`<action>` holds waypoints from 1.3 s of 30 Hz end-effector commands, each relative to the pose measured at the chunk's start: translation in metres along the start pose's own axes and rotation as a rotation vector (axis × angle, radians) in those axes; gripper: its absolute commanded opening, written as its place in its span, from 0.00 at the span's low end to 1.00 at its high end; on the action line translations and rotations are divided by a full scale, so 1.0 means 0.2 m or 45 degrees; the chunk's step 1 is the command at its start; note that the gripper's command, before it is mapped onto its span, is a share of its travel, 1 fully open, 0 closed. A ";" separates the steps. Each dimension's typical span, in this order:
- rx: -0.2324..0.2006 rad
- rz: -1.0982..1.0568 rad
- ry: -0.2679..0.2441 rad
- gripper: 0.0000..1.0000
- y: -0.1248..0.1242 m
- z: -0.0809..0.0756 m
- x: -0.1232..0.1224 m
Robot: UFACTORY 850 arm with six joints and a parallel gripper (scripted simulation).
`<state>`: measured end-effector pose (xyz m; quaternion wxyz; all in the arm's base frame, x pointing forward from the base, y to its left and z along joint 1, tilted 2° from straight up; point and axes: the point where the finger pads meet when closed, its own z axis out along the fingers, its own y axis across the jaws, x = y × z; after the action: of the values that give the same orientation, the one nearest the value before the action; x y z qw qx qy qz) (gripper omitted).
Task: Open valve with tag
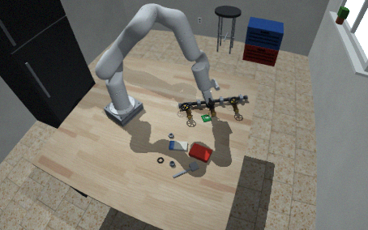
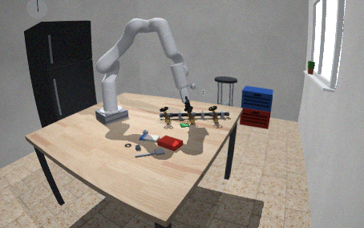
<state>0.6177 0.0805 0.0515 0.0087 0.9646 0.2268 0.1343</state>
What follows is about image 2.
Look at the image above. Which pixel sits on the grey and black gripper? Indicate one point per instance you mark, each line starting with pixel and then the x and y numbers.
pixel 185 98

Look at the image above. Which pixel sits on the green tag with gold chain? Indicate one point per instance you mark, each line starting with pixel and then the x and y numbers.
pixel 184 124

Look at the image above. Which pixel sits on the red rectangular block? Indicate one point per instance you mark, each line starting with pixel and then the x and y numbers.
pixel 170 143

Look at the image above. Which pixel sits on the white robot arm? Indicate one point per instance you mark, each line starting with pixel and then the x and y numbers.
pixel 109 62

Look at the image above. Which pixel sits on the dark grey pipe with tee junction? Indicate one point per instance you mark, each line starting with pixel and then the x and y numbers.
pixel 191 115

